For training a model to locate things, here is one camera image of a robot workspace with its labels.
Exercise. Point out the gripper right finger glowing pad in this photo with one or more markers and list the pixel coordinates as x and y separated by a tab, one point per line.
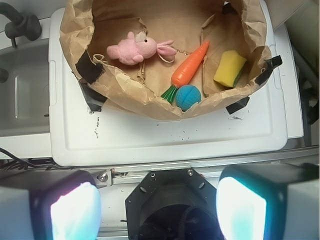
264	201

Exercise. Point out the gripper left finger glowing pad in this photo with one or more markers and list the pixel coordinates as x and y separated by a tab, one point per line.
49	205

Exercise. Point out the pink plush bunny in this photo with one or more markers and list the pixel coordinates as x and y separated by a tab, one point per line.
136	48

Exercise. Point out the white plastic tray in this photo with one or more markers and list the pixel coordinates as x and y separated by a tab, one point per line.
80	137

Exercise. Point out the black tape piece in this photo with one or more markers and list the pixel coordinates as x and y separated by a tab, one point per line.
94	100
88	70
232	108
271	64

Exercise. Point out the grey sink basin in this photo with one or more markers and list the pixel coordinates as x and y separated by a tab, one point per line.
24	96

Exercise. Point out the blue rubber ball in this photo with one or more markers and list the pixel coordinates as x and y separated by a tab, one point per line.
187	96

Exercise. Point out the yellow green sponge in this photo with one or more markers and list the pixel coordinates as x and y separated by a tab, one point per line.
229	69

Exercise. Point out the orange toy carrot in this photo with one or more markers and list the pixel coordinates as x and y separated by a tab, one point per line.
185	72

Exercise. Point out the brown paper bag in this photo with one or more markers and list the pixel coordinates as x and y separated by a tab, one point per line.
94	25

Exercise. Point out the black faucet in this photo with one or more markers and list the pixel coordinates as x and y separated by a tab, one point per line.
20	24

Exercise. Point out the aluminium frame rail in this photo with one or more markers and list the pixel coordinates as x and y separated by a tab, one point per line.
210	168

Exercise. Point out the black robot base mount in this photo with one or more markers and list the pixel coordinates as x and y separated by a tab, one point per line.
176	204

